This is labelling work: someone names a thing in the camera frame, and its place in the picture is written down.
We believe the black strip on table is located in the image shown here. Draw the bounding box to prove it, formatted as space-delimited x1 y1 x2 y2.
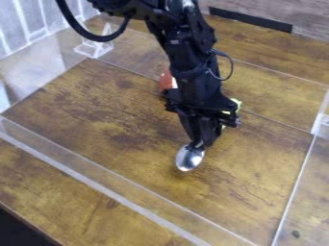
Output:
208 7 292 34

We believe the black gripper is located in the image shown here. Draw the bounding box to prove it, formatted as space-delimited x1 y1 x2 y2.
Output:
163 61 239 147

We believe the clear acrylic right barrier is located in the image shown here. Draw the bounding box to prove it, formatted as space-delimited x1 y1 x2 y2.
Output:
271 90 329 246

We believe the black cable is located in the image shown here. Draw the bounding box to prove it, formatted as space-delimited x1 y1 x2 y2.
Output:
54 0 132 43

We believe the clear acrylic barrier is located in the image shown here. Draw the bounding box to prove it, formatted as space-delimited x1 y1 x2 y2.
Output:
271 90 329 246
0 116 256 246

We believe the clear acrylic front barrier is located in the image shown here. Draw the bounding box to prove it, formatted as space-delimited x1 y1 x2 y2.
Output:
0 116 256 246

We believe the clear acrylic triangular bracket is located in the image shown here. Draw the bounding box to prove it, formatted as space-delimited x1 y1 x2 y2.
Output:
73 22 114 59

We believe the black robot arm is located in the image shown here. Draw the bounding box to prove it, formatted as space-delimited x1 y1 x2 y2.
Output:
86 0 238 146

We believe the red white toy mushroom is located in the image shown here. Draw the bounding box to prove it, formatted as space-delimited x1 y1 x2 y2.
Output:
159 70 177 91

